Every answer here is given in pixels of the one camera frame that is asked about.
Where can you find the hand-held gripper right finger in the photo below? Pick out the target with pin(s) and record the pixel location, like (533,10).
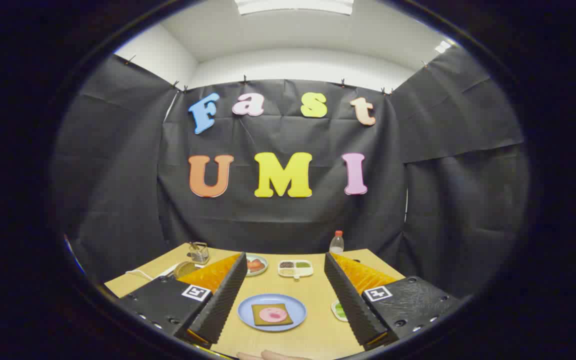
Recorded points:
(348,300)

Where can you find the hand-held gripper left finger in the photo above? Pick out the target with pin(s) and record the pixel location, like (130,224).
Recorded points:
(223,300)

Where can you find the green lettuce leaf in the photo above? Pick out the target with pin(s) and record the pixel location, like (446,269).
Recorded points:
(340,310)

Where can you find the white square plate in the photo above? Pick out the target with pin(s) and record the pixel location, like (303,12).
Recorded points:
(334,314)

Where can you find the blue round plate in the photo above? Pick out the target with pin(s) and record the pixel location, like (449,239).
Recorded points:
(248,310)

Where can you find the square toast slice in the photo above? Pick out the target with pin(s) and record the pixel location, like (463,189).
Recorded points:
(260,320)

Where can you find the red tomato slice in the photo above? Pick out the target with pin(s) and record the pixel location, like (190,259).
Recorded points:
(255,264)

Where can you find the pink ham slice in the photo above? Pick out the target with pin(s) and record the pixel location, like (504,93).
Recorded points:
(273,314)

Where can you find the pale green round plate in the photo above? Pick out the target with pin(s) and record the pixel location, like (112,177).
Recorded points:
(263,260)

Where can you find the clear plastic bottle red cap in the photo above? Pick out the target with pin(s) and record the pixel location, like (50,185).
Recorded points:
(336,243)

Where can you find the green bean pile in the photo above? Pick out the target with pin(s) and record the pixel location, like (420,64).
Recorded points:
(302,264)

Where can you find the white toaster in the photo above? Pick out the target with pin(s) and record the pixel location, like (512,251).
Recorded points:
(169,273)

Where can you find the white divided seasoning tray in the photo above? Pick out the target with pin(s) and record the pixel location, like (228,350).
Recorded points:
(295,270)

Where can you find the beige seed pile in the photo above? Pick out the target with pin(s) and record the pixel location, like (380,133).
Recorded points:
(288,272)

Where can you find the black peppercorn pile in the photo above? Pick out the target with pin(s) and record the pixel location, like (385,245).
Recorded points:
(286,264)

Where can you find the black backdrop cloth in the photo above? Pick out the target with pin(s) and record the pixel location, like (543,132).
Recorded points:
(288,220)

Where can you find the small ceiling light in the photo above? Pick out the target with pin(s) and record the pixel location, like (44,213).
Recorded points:
(443,46)

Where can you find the rectangular ceiling light panel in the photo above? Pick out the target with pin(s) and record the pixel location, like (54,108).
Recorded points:
(293,5)

